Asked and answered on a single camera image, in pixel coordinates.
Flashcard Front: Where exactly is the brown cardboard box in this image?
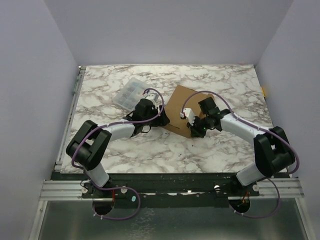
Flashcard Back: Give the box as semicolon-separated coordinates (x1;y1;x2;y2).
163;85;215;139

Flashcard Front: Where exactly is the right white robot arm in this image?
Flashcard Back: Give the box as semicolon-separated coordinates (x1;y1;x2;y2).
180;97;296;196

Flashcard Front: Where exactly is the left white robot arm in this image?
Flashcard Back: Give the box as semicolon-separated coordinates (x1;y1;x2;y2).
65;98;170;198

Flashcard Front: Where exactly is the clear plastic screw organizer box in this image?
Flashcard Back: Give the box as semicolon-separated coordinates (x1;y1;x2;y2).
113;77;151;112

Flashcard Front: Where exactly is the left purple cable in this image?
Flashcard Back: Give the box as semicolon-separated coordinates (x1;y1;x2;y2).
71;88;165;221

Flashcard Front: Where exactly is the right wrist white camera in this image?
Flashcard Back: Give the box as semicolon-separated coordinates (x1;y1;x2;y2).
179;108;196;126

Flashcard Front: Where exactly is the black metal base rail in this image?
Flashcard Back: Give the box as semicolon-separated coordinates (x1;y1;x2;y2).
51;172;259;212

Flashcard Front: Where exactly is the aluminium side rail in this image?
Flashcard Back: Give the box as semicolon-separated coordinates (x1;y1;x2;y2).
53;65;87;172

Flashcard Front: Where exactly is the aluminium front extrusion rail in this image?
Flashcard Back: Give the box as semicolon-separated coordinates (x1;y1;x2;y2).
39;175;305;201

